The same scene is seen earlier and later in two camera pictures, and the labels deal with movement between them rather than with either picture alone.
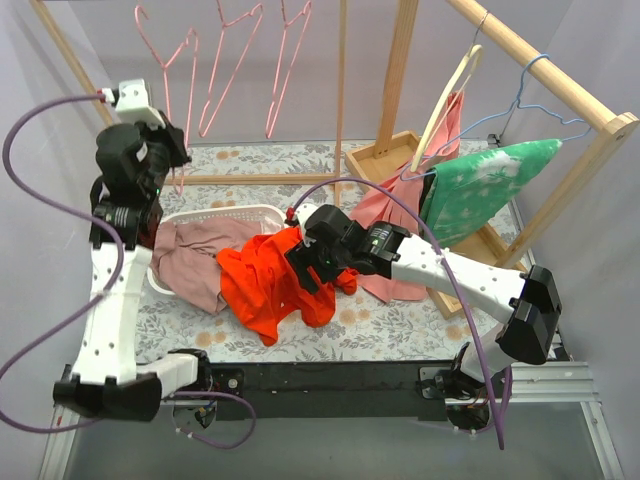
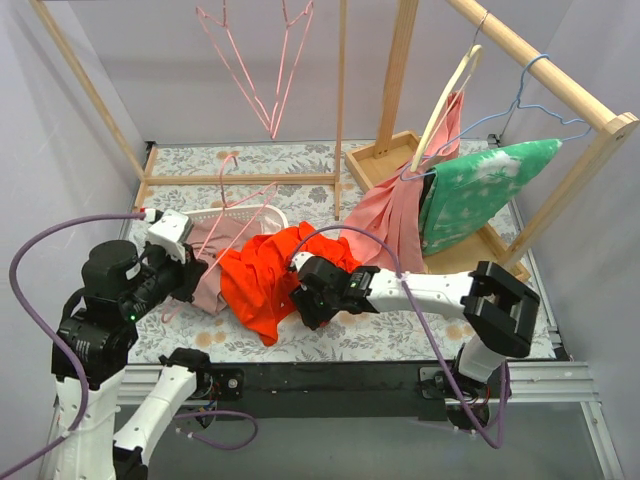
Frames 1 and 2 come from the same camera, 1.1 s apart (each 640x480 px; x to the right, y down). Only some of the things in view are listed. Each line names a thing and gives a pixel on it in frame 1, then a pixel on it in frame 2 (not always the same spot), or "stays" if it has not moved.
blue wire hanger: [516, 103] stays
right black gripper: [301, 265] → [306, 304]
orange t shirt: [260, 283] stays
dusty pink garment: [184, 257] stays
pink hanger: [164, 70] → [165, 316]
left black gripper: [173, 145] → [189, 278]
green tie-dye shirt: [462, 194] stays
